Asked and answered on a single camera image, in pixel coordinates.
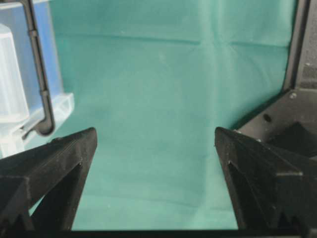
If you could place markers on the green table cloth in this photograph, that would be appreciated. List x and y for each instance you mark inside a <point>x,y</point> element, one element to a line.
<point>155,78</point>

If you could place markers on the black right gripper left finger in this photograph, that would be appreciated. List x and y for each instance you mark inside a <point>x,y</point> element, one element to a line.
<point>40,188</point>

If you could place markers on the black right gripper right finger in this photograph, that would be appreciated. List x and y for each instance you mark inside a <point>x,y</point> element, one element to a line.
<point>271,185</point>

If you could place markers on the clear plastic storage case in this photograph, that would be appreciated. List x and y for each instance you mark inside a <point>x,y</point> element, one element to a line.
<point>17,125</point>

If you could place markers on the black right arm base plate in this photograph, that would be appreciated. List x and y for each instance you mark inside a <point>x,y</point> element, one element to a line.
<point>289,120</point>

